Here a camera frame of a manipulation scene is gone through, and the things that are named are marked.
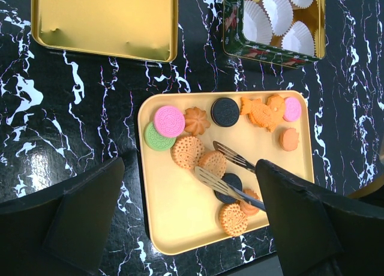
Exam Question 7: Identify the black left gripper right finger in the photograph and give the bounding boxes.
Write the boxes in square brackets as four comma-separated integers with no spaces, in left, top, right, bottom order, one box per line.
[256,160,383,275]

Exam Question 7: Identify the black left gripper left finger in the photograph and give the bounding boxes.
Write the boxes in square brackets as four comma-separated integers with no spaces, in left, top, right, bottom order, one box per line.
[1,157,125,275]

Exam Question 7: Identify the orange round scalloped cookie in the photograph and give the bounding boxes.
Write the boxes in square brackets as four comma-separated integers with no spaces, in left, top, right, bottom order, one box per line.
[279,128,299,152]

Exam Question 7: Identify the black sandwich cookie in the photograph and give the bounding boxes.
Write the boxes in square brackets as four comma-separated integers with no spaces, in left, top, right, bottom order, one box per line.
[214,173,242,204]
[211,97,239,127]

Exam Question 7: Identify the metal slotted tongs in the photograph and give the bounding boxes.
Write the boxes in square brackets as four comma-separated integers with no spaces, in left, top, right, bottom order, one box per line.
[194,140,267,212]

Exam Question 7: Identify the small round dotted biscuit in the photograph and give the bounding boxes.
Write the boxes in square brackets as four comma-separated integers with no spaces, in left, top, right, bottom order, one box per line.
[198,151,227,178]

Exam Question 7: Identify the orange fish cookie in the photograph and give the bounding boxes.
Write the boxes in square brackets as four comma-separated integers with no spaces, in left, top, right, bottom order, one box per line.
[240,97,276,132]

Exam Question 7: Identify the black sandwich cookie top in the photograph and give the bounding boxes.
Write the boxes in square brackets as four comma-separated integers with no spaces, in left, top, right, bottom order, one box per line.
[211,97,239,127]

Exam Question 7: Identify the orange swirl cookie lower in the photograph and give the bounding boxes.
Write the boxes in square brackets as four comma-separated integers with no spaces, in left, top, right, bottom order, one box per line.
[239,188,260,217]

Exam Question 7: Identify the round dotted biscuit lower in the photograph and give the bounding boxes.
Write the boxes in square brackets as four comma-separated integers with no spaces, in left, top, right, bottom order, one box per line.
[219,203,248,236]

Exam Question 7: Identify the green sandwich cookie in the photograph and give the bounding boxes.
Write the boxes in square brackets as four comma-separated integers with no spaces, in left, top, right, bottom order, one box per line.
[144,122,176,151]

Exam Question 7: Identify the pink sandwich cookie right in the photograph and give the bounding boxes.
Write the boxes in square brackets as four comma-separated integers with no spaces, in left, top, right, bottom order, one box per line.
[283,97,302,122]

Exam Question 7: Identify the pink sandwich cookie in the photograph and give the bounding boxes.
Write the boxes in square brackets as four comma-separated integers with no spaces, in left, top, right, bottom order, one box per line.
[283,97,302,122]
[153,105,185,138]

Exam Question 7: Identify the orange chick cookie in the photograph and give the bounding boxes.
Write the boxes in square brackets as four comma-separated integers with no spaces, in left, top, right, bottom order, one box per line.
[266,94,286,124]

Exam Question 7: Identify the yellow plastic tray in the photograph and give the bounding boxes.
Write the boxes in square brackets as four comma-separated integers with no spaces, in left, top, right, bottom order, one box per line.
[137,91,314,255]

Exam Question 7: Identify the large round dotted biscuit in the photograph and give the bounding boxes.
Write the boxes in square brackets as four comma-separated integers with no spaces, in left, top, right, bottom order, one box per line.
[171,136,205,170]

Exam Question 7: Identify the orange swirl butter cookie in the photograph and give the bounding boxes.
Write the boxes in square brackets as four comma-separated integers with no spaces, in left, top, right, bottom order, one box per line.
[184,107,211,136]

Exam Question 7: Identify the green christmas cookie tin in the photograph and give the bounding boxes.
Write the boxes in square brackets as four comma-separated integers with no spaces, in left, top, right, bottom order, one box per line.
[223,0,326,68]

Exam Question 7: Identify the gold tin lid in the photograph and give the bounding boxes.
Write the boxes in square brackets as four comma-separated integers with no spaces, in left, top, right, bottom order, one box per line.
[31,0,178,62]

